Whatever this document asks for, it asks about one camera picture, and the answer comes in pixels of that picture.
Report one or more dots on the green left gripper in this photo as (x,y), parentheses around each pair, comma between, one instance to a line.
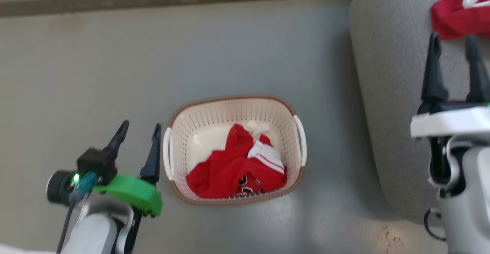
(132,192)

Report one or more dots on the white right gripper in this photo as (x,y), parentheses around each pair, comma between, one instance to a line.
(451,122)

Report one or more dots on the red and white garment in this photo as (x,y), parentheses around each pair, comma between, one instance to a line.
(455,17)

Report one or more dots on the grey fabric sofa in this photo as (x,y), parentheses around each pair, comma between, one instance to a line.
(390,74)

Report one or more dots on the cream plastic laundry basket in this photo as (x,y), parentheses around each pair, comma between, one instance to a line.
(214,116)

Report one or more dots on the red garment with black print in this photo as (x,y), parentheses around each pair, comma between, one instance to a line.
(226,170)

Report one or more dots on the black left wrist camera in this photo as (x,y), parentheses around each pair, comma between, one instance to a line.
(95,164)

